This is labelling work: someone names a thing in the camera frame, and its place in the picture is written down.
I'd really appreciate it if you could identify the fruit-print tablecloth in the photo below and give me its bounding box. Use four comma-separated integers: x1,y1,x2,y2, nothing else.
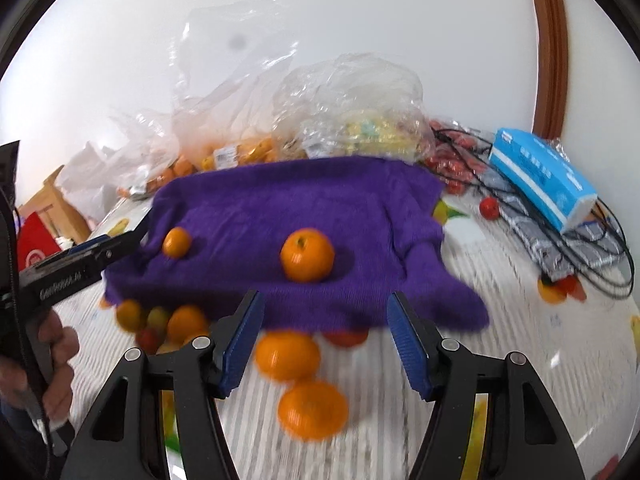
50,180,640,480

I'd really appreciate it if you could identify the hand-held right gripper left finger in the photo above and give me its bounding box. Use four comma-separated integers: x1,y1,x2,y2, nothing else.
60,289,266,480

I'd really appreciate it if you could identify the person's left hand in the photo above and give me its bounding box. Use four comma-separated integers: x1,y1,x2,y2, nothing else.
0,310,82,423

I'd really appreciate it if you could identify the small red fruit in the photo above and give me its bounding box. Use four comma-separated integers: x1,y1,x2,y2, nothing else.
136,327,161,356

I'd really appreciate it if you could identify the yellow-green round fruit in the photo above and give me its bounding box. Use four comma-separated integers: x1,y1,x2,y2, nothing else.
146,306,171,331

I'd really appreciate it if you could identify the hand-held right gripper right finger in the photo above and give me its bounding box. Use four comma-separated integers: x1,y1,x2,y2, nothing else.
387,290,586,480

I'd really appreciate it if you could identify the bag of red tomatoes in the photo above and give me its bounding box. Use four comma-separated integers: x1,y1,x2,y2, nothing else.
420,119,493,196

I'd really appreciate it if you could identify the red printed bag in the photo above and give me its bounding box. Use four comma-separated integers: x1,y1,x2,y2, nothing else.
17,211,66,273

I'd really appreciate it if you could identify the small orange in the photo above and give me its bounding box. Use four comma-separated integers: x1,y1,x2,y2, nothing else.
162,227,193,260
115,300,146,333

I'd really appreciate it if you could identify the brown wooden door frame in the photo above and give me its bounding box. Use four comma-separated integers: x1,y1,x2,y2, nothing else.
525,0,571,141

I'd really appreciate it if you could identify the cardboard box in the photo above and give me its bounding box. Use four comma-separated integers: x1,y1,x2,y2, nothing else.
15,165,93,243

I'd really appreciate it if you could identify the clear bag of small oranges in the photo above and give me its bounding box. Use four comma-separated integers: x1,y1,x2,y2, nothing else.
107,107,196,201

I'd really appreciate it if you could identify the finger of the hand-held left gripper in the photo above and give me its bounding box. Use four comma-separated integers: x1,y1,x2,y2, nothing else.
35,235,118,267
101,213,152,274

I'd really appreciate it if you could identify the black cable bundle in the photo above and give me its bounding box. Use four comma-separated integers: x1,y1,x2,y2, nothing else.
432,127,636,301

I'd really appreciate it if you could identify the medium orange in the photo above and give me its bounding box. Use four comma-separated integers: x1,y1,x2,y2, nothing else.
166,305,210,345

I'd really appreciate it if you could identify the grey patterned cloth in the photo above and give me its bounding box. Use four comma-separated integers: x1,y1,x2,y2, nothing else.
480,167,626,283

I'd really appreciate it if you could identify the white plastic bag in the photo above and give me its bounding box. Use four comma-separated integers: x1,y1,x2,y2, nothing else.
57,140,123,211

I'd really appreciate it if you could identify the blue tissue pack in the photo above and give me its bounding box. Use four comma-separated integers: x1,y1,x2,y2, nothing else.
488,127,598,235

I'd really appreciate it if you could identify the purple towel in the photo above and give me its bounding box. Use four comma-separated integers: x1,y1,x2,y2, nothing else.
102,156,491,336

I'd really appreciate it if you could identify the large orange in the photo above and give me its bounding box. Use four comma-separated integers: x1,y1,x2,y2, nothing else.
255,331,322,382
279,228,336,283
277,380,350,442

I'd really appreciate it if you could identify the clear bag of yellow fruit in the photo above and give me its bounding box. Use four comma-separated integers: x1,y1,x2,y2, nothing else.
272,52,436,163

